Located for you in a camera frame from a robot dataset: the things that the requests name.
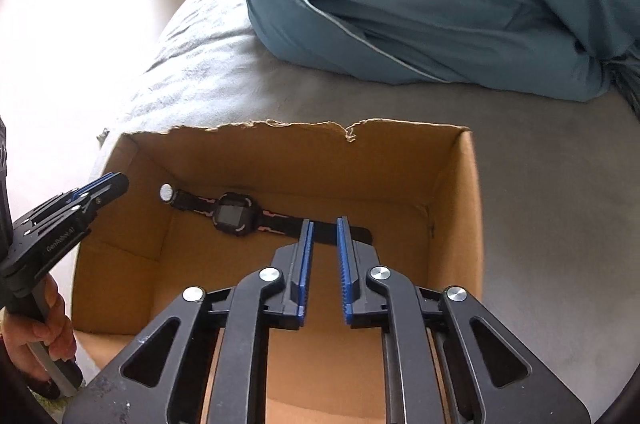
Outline person's left hand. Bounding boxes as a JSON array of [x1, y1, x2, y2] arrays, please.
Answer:
[[0, 274, 78, 385]]

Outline teal duvet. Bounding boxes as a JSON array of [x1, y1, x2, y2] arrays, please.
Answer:
[[241, 0, 640, 127]]

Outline brown cardboard box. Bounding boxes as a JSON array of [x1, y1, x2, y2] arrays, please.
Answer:
[[71, 119, 485, 424]]

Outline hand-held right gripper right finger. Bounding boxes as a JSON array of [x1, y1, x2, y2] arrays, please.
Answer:
[[336, 217, 593, 424]]

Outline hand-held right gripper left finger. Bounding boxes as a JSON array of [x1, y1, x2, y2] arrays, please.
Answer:
[[62, 220, 315, 424]]

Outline black tool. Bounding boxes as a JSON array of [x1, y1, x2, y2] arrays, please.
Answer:
[[159, 184, 373, 249]]

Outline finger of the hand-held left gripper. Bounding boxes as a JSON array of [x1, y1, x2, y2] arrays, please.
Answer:
[[75, 172, 130, 217], [70, 175, 118, 201]]

